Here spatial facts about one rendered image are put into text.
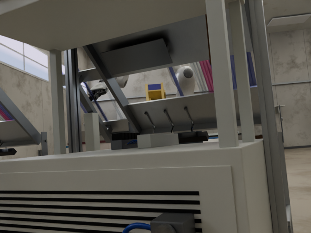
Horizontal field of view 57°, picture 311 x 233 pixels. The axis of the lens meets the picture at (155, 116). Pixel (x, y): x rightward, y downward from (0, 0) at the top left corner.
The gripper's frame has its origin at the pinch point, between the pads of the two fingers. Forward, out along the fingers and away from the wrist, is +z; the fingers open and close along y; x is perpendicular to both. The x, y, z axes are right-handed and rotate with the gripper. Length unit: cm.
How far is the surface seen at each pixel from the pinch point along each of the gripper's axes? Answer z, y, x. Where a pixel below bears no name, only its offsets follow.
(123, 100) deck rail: 14.4, 26.8, -2.5
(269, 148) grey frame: 61, 95, -4
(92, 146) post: 22.4, 2.0, 19.1
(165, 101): 13, 48, 2
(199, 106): 12, 64, 7
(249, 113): 65, 92, -20
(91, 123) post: 14.6, 2.0, 8.7
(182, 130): 13, 52, 20
